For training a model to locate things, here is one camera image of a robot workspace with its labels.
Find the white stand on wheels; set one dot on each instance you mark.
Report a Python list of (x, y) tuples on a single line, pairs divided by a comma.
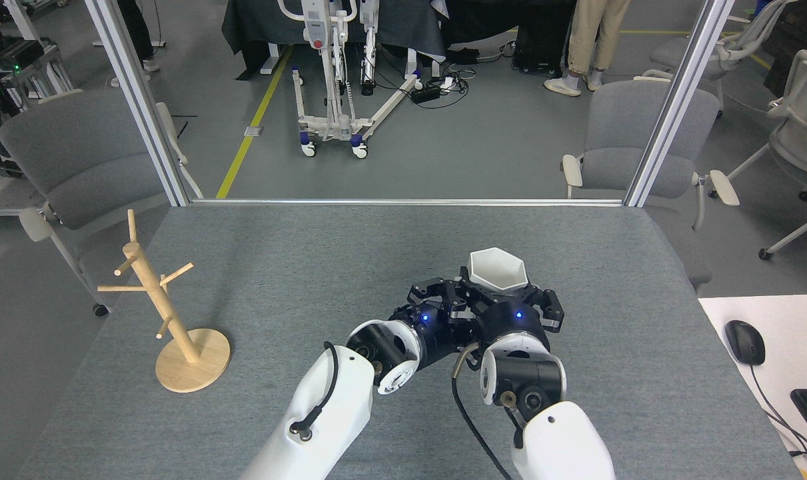
[(315, 33)]

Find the dark cloth covered table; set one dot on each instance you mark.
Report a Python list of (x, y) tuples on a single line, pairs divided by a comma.
[(390, 26)]

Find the metal equipment cart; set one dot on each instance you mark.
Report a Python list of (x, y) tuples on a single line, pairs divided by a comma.
[(30, 63)]

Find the white hexagonal cup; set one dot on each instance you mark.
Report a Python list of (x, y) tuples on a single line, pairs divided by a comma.
[(498, 268)]

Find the grey padded chair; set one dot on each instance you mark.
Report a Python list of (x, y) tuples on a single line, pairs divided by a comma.
[(83, 160), (616, 126)]

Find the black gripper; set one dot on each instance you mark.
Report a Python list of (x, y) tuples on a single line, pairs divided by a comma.
[(440, 336), (513, 320)]

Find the metal floor plate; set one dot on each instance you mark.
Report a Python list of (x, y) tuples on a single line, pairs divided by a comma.
[(254, 131)]

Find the black power strip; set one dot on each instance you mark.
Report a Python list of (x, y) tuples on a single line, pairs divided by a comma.
[(426, 94)]

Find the white mesh office chair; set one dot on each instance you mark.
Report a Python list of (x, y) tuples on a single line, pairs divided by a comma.
[(743, 46), (803, 126)]

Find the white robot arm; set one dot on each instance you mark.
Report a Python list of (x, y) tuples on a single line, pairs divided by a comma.
[(336, 413), (550, 440)]

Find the wooden cup rack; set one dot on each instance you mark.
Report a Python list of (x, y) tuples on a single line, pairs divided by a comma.
[(162, 303)]

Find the white desk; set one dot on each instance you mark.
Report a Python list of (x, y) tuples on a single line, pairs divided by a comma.
[(790, 326)]

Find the silver frame rail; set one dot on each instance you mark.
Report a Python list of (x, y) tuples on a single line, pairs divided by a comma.
[(403, 202)]

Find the black computer mouse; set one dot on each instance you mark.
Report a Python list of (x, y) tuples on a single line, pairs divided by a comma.
[(744, 341)]

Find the silver frame post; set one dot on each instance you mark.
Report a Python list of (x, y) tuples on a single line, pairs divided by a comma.
[(140, 100), (678, 100)]

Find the person in dark trousers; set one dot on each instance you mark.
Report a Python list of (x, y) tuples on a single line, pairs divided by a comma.
[(140, 33)]

